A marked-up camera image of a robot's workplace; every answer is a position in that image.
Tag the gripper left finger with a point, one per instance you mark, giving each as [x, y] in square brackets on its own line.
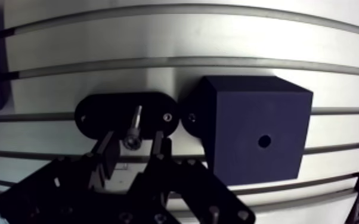
[73, 184]

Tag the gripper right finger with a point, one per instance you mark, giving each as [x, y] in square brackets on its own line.
[195, 190]

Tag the steel bolt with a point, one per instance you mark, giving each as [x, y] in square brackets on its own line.
[133, 131]

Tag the dark blue-grey block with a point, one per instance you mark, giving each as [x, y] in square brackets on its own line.
[254, 131]

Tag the black oval holder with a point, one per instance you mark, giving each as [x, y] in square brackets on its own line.
[126, 109]

